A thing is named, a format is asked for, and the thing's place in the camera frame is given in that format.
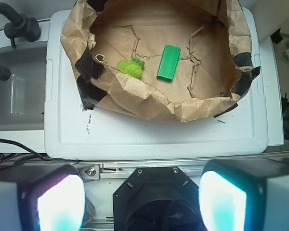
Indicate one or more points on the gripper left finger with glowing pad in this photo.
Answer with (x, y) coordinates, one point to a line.
(41, 198)

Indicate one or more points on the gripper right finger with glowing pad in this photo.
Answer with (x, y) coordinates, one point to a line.
(245, 194)

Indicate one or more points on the green fuzzy plush animal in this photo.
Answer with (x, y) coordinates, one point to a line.
(133, 67)

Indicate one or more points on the white plastic container lid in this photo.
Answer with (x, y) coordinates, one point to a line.
(71, 132)

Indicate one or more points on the crumpled brown paper bag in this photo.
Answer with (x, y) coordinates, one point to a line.
(213, 73)

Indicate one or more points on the green rectangular block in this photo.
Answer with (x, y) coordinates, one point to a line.
(168, 63)

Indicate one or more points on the black faucet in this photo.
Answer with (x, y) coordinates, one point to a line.
(20, 26)

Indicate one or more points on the black octagonal mount plate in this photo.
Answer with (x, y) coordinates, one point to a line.
(157, 199)

